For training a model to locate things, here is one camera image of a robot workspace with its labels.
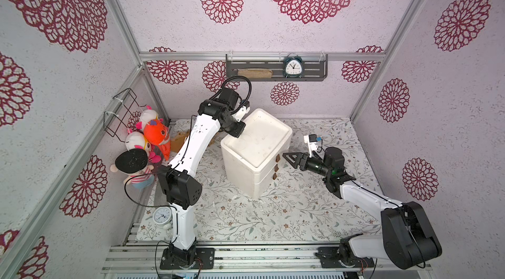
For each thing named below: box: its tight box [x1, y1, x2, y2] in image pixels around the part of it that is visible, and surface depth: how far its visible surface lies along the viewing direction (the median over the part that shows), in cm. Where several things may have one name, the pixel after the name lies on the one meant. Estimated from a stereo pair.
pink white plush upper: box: [135, 105, 159, 132], surface depth 97 cm
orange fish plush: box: [143, 118, 171, 162], surface depth 91 cm
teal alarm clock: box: [282, 52, 305, 79], surface depth 92 cm
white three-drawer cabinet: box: [220, 107, 294, 200], surface depth 81 cm
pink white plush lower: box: [124, 131, 163, 164], surface depth 87 cm
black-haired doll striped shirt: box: [109, 148, 155, 189], surface depth 78 cm
